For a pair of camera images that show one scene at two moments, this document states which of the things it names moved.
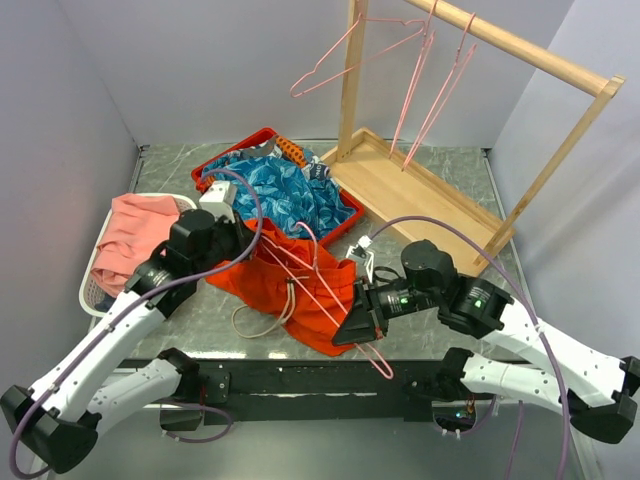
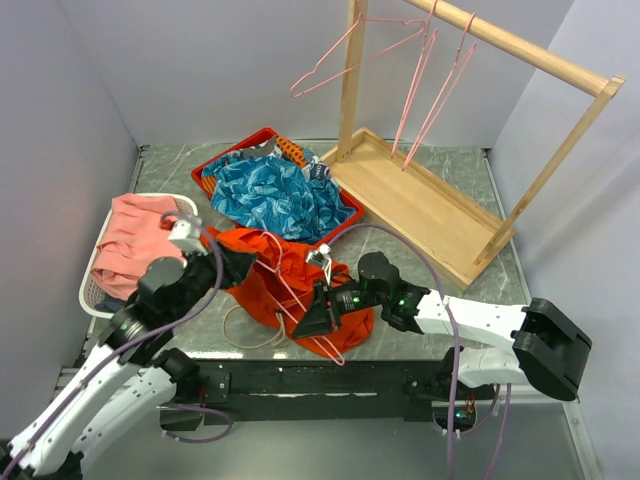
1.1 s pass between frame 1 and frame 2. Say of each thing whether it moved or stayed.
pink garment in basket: stayed
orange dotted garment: stayed
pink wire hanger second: stayed
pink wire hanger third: stayed
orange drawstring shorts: moved
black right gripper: moved
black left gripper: moved
